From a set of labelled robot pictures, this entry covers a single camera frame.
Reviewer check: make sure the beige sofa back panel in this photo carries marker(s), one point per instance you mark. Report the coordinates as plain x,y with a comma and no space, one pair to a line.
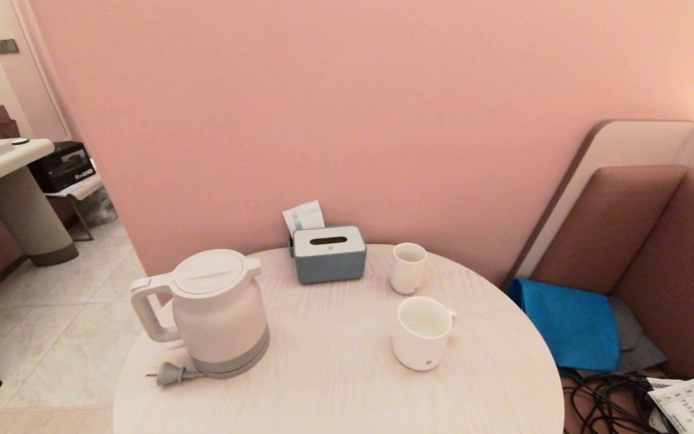
624,144

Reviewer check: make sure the printed paper sheet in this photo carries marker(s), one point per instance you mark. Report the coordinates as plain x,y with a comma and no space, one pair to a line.
690,410

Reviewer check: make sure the small white stool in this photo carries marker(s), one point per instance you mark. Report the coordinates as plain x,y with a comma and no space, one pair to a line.
82,188

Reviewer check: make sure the white paper packets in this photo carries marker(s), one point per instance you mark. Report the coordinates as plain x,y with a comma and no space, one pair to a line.
305,216

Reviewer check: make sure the blue folded cloth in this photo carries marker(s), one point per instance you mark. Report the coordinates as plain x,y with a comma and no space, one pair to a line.
570,325

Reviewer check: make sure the white electric kettle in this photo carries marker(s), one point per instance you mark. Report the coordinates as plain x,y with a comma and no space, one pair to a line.
223,310

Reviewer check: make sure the grey folded cloth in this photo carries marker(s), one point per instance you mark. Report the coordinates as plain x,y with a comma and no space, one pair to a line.
637,352

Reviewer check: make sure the blue-grey tissue box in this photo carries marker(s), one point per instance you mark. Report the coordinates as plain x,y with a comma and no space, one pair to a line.
329,264

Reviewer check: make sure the brown upholstered sofa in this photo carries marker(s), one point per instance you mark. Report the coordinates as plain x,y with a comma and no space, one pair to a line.
672,265

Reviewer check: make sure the white ribbed mug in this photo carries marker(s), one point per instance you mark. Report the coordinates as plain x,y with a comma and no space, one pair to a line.
419,348

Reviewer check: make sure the grey power plug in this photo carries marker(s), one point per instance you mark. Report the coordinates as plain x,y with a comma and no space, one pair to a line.
171,374

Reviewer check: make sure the grey wall plate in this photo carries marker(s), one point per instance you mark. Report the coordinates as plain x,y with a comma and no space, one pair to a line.
6,46

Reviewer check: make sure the grey round kettle base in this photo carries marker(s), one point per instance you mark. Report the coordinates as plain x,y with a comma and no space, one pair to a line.
235,372

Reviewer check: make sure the clear plastic bag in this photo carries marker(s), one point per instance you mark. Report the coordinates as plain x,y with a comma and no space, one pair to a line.
99,208

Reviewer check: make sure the small black disc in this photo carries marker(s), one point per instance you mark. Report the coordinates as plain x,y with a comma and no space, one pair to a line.
20,141

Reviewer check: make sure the black box appliance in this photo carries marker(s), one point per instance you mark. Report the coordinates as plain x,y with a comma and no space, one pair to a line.
61,169

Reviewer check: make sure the white pedestal counter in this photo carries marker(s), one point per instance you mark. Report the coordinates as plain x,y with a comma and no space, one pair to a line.
28,211

